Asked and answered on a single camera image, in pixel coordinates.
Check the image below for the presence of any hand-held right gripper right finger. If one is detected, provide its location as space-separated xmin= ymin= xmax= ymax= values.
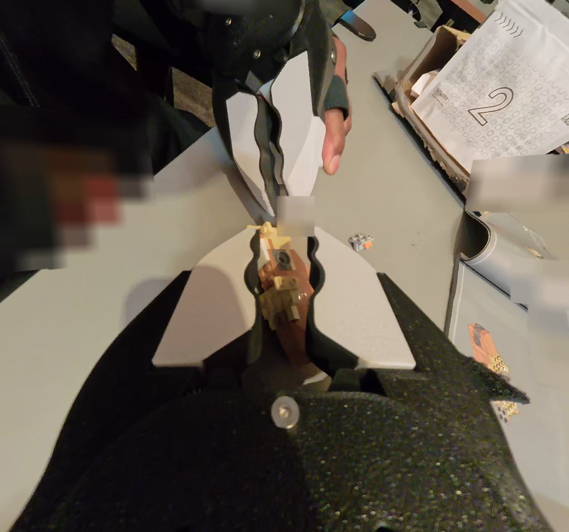
xmin=307 ymin=225 xmax=418 ymax=370

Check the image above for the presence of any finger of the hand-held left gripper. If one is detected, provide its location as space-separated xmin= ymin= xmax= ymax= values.
xmin=226 ymin=92 xmax=277 ymax=218
xmin=270 ymin=50 xmax=327 ymax=197

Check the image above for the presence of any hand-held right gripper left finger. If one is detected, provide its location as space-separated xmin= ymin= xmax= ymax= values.
xmin=152 ymin=230 xmax=263 ymax=368

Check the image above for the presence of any orange tan brick model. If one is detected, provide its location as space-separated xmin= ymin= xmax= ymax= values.
xmin=247 ymin=222 xmax=318 ymax=366

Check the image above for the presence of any black office chair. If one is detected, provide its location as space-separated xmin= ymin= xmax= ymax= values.
xmin=327 ymin=0 xmax=461 ymax=43

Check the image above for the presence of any grey instruction booklet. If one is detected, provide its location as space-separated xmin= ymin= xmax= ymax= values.
xmin=445 ymin=210 xmax=569 ymax=428

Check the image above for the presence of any brown cardboard box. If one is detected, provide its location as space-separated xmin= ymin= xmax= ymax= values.
xmin=373 ymin=25 xmax=476 ymax=195

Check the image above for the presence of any white circle print paper bag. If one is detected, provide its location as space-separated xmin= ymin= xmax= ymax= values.
xmin=411 ymin=0 xmax=569 ymax=173

